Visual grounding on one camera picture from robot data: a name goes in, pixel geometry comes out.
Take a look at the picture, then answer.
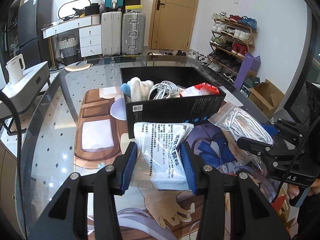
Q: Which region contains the bagged white rope bundle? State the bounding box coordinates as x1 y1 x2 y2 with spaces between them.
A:
208 102 275 148

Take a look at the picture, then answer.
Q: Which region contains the red and white packet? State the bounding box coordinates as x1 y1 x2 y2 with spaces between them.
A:
180 82 220 97

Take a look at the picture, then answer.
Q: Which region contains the black cardboard box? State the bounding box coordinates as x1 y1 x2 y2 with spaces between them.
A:
120 66 226 139

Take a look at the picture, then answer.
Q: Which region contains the green and white pouch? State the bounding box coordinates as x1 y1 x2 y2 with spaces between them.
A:
130 122 194 190

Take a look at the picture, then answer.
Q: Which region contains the white charging cable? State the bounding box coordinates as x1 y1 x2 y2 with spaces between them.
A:
147 80 186 100

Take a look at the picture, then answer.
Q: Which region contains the white plush toy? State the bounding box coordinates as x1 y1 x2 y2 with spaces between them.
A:
120 77 154 102

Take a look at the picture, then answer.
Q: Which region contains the person's right hand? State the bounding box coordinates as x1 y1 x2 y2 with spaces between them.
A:
286 178 320 201

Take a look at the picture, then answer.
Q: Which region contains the brown cardboard box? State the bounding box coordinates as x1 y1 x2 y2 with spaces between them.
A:
248 79 284 118

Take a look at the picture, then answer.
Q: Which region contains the purple paper bag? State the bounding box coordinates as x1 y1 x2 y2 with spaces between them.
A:
233 52 261 90

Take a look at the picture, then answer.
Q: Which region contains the anime print table mat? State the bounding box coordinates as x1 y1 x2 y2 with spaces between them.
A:
74 87 278 239

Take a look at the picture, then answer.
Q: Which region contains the wooden shoe rack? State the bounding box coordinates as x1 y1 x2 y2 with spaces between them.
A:
208 11 258 84

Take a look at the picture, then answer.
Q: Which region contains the white grey side table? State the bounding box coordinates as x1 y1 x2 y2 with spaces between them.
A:
2 61 50 113

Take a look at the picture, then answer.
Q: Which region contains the wooden door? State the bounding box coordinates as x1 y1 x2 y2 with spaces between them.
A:
149 0 199 51

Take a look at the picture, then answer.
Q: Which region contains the white electric kettle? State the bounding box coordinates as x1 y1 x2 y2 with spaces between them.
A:
6 54 25 85

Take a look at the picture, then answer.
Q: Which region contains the striped basket bag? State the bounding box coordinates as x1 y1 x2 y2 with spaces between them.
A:
57 34 80 66

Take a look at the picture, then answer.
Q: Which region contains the silver suitcase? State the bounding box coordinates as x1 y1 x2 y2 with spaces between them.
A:
121 12 146 55

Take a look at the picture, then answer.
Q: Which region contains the white drawer unit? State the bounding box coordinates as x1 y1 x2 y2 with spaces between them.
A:
79 24 102 57

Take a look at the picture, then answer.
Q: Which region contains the white suitcase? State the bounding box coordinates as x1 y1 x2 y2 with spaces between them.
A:
101 11 122 56

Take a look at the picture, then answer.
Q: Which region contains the white dressing desk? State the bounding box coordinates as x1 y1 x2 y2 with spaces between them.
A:
42 15 101 39

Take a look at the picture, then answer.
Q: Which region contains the black refrigerator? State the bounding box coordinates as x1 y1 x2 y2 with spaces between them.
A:
18 0 52 68

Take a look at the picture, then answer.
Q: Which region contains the oval vanity mirror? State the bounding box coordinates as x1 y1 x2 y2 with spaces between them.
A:
56 0 92 20

